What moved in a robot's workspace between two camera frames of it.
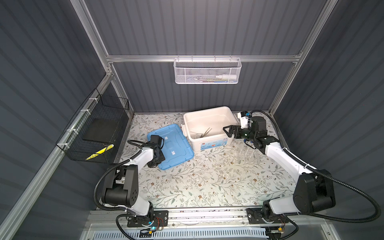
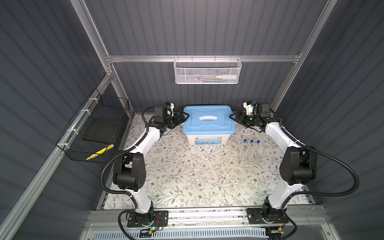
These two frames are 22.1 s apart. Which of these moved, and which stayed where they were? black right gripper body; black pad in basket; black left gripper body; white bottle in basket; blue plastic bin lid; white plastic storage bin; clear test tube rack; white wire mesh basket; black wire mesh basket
Moved: white plastic storage bin; black left gripper body; blue plastic bin lid; black right gripper body
Stayed: clear test tube rack; black wire mesh basket; white wire mesh basket; black pad in basket; white bottle in basket
